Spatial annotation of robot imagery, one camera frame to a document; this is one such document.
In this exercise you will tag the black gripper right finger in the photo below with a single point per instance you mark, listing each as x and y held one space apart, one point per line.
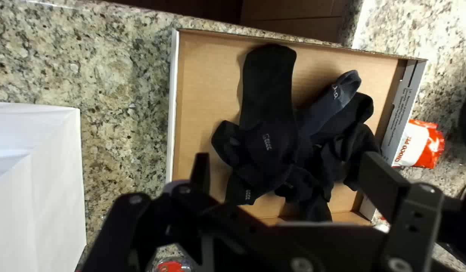
415 221

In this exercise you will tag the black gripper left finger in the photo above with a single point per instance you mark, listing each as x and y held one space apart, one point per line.
128 231

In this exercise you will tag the red and white chip bag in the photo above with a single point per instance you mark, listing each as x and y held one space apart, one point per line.
420 143

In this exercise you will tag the shallow cardboard box tray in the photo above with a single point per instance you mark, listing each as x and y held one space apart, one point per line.
208 91

